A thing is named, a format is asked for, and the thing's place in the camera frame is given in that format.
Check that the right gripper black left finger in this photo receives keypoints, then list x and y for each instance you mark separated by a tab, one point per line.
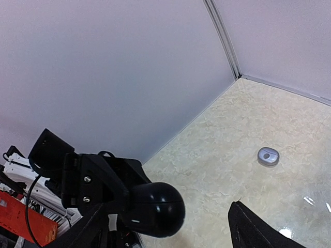
92	230

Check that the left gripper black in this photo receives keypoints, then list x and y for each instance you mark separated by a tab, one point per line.
81	180

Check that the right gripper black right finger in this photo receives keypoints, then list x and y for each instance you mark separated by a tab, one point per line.
248	230

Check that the purple earbud charging case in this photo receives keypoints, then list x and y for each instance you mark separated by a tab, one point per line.
268	157

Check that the black oval charging case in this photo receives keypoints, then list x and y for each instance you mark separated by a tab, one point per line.
155	209

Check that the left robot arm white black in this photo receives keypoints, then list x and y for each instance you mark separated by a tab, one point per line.
21	178

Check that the orange red box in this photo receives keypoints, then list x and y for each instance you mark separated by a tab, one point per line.
13	219

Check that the left aluminium corner post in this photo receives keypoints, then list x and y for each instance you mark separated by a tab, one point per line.
224	37

